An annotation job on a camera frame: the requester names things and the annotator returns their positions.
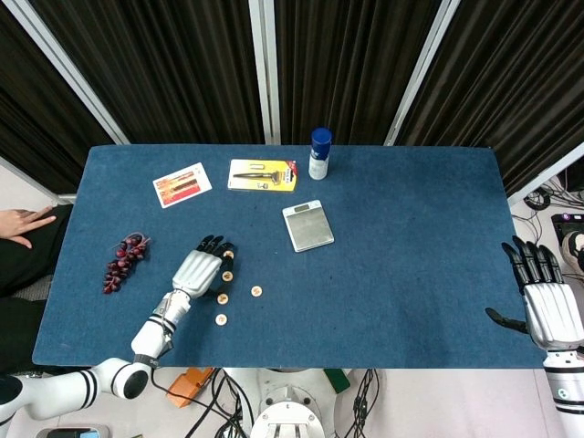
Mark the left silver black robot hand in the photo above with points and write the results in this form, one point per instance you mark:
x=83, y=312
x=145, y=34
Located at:
x=196, y=274

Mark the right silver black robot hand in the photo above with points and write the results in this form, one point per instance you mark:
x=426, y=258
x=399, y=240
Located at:
x=554, y=315

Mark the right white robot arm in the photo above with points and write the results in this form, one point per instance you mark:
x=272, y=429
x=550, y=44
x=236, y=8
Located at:
x=563, y=392

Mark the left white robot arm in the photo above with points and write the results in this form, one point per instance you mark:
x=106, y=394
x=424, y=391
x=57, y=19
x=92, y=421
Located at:
x=150, y=335

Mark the bystander bare hand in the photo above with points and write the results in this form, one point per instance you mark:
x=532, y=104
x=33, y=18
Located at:
x=23, y=223

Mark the dark red grape bunch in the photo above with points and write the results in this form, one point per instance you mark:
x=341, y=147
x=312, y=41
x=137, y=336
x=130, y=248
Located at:
x=121, y=264

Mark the red white ad card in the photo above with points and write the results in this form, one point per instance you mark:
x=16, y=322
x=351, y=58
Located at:
x=182, y=184

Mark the black device with purple light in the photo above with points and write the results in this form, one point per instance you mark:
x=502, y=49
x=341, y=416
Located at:
x=566, y=223

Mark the orange box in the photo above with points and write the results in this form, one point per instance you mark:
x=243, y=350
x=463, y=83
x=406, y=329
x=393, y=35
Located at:
x=187, y=388

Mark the yellow razor blister pack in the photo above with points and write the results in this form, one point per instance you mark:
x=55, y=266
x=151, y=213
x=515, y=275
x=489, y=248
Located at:
x=262, y=175

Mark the silver digital kitchen scale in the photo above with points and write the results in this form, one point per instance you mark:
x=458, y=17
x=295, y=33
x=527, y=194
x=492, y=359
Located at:
x=308, y=228

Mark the dark monitor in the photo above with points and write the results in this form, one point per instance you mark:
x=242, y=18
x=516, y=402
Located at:
x=576, y=180

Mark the white robot torso base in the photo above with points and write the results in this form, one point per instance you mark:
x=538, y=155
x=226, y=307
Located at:
x=292, y=410

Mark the bystander black clothing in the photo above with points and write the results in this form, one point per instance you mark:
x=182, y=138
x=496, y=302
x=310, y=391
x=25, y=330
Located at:
x=27, y=264

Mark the white bottle with blue cap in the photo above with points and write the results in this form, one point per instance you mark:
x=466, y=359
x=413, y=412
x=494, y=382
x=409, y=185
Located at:
x=319, y=155

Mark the blue table cloth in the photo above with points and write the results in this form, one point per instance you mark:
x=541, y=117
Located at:
x=388, y=274

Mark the green block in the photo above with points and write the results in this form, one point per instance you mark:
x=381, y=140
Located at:
x=338, y=381

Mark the grey blue device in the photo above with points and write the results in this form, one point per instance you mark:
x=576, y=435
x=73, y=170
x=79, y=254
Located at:
x=68, y=432

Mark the black pleated curtain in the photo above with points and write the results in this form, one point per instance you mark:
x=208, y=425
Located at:
x=159, y=68
x=27, y=114
x=511, y=91
x=351, y=68

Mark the white partition frame post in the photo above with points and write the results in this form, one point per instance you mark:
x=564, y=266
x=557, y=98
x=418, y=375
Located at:
x=267, y=91
x=117, y=134
x=416, y=91
x=524, y=190
x=64, y=197

